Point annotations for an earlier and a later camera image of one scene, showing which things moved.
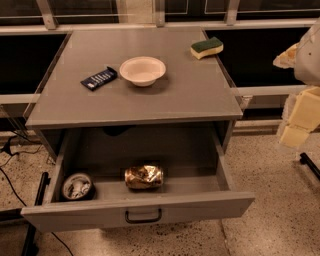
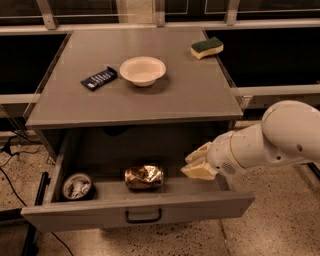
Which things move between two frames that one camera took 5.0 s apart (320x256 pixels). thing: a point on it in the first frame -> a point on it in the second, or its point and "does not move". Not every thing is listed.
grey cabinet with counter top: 132,79 does not move
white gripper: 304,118 -> 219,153
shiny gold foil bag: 143,177 does not move
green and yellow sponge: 207,48 does not move
